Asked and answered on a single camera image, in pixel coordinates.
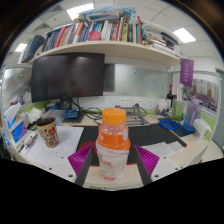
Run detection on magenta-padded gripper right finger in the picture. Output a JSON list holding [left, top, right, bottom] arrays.
[[133, 144, 183, 186]]

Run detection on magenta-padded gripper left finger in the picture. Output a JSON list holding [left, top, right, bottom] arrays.
[[46, 144, 95, 187]]

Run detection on orange-capped drink bottle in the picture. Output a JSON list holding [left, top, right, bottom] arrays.
[[95, 107, 132, 184]]

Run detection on purple water bottle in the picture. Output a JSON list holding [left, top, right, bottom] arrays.
[[182, 95, 203, 133]]

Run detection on small white paper sheet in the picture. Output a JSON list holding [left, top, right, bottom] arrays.
[[141, 140, 185, 158]]

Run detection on large white paper sheet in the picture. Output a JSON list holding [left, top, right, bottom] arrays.
[[26, 125, 85, 164]]

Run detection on floral ceramic mug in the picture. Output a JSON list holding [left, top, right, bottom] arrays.
[[35, 117, 60, 149]]

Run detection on grey metal laptop stand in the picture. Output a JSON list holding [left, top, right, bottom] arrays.
[[114, 103, 151, 128]]

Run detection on small blue device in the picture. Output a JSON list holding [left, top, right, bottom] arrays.
[[63, 109, 81, 120]]

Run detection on clear plastic box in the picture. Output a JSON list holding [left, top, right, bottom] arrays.
[[43, 109, 66, 124]]

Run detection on blue round container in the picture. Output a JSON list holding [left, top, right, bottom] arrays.
[[45, 101, 62, 111]]

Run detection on white plastic container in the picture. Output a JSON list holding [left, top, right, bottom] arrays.
[[193, 118, 212, 140]]

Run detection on pile of white napkins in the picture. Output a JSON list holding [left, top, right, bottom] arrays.
[[19, 107, 43, 126]]

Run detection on dark wine bottle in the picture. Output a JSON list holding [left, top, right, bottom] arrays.
[[165, 84, 174, 109]]

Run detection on blue tissue box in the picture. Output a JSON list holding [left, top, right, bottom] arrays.
[[3, 102, 28, 144]]

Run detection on black computer monitor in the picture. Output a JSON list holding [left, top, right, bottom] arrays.
[[30, 52, 106, 111]]

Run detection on photo poster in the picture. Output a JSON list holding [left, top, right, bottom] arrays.
[[192, 78, 219, 113]]

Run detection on purple hanging banner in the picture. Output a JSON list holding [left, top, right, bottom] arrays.
[[179, 58, 195, 88]]

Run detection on coiled blue cable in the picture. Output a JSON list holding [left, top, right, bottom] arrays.
[[157, 118, 181, 131]]

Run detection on black cable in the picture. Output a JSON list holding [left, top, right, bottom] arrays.
[[71, 99, 103, 125]]

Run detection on white wall sockets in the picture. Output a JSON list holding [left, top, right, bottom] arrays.
[[118, 96, 156, 110]]

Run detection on wall shelf with books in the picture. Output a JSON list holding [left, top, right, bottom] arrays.
[[19, 5, 183, 68]]

